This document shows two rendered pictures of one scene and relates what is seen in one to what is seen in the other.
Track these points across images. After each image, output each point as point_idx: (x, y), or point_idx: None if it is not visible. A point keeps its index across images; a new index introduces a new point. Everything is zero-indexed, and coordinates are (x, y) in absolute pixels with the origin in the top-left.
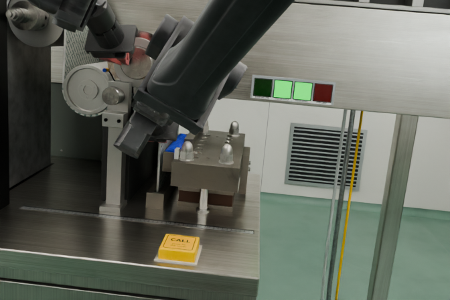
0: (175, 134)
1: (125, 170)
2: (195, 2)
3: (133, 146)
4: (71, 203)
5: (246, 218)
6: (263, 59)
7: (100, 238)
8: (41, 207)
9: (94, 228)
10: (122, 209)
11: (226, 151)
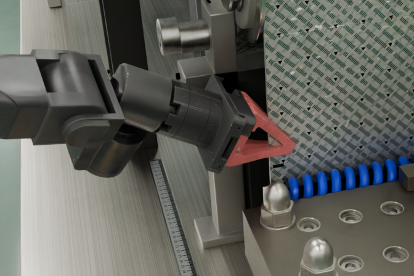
0: (212, 161)
1: (247, 178)
2: None
3: (71, 155)
4: (204, 189)
5: None
6: None
7: (93, 271)
8: (163, 174)
9: (125, 249)
10: (215, 245)
11: (303, 252)
